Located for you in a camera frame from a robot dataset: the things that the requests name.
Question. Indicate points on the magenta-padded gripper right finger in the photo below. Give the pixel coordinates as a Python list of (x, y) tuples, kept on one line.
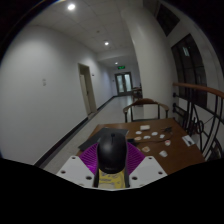
[(148, 168)]

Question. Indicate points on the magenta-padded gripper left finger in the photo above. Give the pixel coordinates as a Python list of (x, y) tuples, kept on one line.
[(75, 168)]

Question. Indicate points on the black computer mouse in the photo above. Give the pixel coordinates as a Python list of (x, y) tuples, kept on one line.
[(112, 152)]

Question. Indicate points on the pink small card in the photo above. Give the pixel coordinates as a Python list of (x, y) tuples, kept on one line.
[(167, 142), (145, 149)]

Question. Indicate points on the white small card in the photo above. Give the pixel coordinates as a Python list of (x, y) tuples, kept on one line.
[(146, 137), (162, 136), (154, 133), (138, 132), (163, 153)]

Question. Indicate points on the small black box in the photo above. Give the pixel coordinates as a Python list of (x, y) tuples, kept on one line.
[(132, 141)]

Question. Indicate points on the tan small card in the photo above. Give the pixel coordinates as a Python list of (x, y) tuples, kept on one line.
[(137, 138)]

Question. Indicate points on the small white box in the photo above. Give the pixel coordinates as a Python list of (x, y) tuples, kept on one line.
[(145, 127)]

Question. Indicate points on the wooden armchair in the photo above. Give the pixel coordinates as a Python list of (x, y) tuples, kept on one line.
[(145, 103)]

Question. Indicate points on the distant wooden chair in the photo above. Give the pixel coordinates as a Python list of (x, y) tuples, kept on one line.
[(137, 92)]

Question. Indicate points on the black railing with wooden handrail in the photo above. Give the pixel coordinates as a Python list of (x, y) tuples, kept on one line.
[(203, 113)]

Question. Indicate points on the open side doorway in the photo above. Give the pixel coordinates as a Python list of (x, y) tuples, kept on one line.
[(87, 90)]

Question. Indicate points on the glass double door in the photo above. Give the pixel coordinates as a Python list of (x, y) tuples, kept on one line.
[(123, 83)]

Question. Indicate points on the green exit sign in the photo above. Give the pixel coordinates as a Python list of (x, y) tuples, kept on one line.
[(121, 67)]

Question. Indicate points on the dark window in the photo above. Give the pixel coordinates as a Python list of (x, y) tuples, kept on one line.
[(190, 70)]

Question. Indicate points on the recessed ceiling lights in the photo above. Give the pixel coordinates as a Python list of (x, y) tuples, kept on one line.
[(71, 6)]

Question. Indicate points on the white wall switch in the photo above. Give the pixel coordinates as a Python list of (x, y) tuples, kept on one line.
[(44, 82)]

